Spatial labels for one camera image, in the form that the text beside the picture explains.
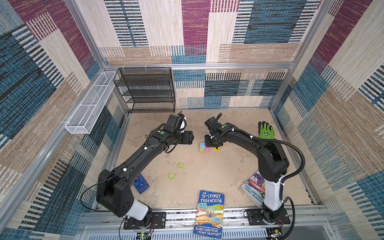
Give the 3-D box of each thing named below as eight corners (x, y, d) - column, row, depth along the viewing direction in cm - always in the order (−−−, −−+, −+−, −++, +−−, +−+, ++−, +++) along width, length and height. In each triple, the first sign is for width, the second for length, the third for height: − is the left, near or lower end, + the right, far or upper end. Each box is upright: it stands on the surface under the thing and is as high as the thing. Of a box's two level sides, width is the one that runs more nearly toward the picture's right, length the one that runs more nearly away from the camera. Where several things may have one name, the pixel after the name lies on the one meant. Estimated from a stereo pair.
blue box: (141, 194, 83) (138, 191, 79) (134, 183, 87) (131, 180, 83) (150, 187, 86) (147, 184, 81) (143, 177, 89) (140, 173, 85)
